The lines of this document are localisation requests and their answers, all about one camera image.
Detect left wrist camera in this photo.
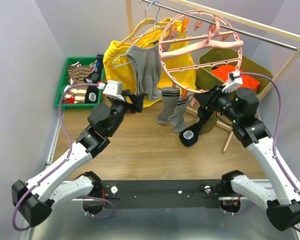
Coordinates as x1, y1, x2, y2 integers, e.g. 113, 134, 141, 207
102, 80, 125, 101

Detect pink clothes peg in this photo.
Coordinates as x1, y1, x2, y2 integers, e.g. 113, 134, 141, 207
190, 98, 197, 106

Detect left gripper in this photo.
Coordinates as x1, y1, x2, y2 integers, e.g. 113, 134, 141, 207
107, 89, 146, 137

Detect metal hanging rail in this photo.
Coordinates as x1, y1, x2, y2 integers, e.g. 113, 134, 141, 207
138, 0, 299, 52

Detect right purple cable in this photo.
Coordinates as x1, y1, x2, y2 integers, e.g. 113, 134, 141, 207
239, 72, 300, 232

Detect purple cable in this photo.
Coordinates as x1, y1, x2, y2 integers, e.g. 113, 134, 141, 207
239, 72, 300, 232
11, 83, 116, 231

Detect wooden clothes hanger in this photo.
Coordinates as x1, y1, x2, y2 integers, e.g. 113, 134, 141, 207
117, 0, 168, 48

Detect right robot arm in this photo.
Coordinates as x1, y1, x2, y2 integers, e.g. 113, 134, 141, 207
194, 85, 300, 231

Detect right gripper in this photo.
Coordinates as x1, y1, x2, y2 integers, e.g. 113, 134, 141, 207
193, 83, 241, 123

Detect olive green plastic bin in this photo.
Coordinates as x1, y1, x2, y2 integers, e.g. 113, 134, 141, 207
195, 48, 273, 94

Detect blue wire hanger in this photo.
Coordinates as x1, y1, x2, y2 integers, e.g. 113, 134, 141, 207
111, 0, 176, 68

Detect yellow shorts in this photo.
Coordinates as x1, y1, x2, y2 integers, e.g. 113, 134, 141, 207
103, 31, 196, 108

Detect brown striped sock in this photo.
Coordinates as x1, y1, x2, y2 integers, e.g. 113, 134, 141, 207
63, 62, 91, 104

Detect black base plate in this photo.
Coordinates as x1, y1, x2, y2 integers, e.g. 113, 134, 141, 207
102, 179, 229, 209

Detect pink round clip hanger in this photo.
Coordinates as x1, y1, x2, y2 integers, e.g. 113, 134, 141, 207
158, 10, 244, 98

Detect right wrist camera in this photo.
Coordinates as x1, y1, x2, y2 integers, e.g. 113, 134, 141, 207
222, 70, 243, 93

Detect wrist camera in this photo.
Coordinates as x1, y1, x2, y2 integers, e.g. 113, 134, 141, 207
102, 80, 125, 101
222, 70, 243, 93

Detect grey tank top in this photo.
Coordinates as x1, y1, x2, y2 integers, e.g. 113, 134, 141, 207
126, 44, 162, 102

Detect green plastic tray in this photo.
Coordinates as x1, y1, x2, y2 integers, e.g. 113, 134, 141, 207
54, 55, 105, 110

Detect orange cloth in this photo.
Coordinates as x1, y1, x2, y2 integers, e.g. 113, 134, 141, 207
210, 64, 261, 92

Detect olive striped sock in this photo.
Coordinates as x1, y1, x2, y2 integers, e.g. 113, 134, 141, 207
200, 112, 217, 135

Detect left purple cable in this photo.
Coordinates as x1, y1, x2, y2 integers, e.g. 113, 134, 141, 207
11, 83, 116, 231

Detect wooden clothes rack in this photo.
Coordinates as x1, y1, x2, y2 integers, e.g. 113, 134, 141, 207
126, 0, 300, 153

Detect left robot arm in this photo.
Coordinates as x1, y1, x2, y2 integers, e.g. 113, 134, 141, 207
11, 90, 145, 228

